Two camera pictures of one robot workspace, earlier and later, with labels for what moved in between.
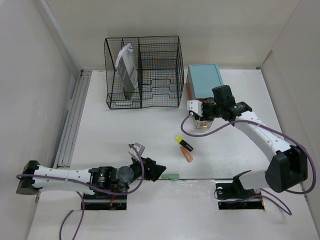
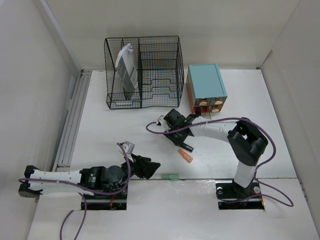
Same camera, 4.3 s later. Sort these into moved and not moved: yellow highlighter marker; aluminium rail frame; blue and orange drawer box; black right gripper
Moved: black right gripper
Not moved: aluminium rail frame; yellow highlighter marker; blue and orange drawer box
